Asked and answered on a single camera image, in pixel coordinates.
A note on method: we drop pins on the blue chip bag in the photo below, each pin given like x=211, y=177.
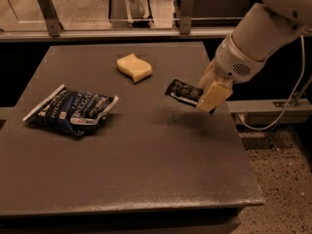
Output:
x=70, y=112

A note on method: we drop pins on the yellow sponge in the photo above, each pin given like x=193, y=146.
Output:
x=137, y=68

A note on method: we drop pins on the right metal rail bracket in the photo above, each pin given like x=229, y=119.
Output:
x=185, y=19

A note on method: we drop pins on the horizontal metal rail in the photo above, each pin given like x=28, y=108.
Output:
x=196, y=33

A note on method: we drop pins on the left metal rail bracket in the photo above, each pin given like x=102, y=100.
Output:
x=53, y=24

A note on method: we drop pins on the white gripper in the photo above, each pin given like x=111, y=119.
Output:
x=234, y=62

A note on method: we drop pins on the black rxbar chocolate bar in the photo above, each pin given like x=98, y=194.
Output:
x=184, y=93

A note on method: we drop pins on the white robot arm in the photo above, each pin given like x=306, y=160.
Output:
x=268, y=26

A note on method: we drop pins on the metal rail bracket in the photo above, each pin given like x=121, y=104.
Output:
x=185, y=19
x=53, y=24

